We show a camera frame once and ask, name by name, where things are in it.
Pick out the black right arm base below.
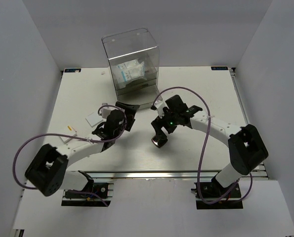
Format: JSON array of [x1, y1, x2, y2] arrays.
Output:
[[190, 182, 243, 210]]

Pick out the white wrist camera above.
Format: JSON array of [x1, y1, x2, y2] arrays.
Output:
[[98, 103, 115, 119], [151, 100, 167, 118]]

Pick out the clear acrylic drawer organizer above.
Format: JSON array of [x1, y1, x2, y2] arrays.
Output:
[[101, 28, 160, 110]]

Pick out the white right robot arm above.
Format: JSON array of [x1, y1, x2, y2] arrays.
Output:
[[151, 95, 268, 197]]

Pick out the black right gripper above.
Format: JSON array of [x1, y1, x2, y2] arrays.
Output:
[[151, 107, 179, 140]]

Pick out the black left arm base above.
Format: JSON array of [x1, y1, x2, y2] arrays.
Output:
[[60, 171, 114, 207]]

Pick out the blue label right corner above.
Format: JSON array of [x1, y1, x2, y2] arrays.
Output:
[[211, 66, 228, 71]]

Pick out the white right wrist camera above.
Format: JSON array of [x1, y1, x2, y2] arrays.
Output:
[[151, 100, 167, 118]]

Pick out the black square compact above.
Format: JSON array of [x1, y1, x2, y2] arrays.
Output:
[[151, 136, 168, 148]]

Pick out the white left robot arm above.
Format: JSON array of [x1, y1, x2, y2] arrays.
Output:
[[25, 102, 140, 197]]

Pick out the white square card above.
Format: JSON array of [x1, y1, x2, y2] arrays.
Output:
[[85, 113, 103, 127]]

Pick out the cotton pad packet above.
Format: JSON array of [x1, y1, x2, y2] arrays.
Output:
[[114, 67, 145, 84], [116, 59, 145, 74]]

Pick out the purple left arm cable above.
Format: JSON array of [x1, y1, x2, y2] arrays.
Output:
[[12, 105, 127, 207]]

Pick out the blue label left corner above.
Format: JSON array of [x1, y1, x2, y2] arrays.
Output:
[[64, 68, 81, 73]]

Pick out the white card with yellow mark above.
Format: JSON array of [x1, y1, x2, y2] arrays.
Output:
[[59, 125, 77, 144]]

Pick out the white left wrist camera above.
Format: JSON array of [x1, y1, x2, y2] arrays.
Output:
[[98, 103, 115, 119]]

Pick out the blue label corner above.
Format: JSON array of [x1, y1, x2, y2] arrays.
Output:
[[64, 68, 81, 73], [211, 66, 228, 71]]

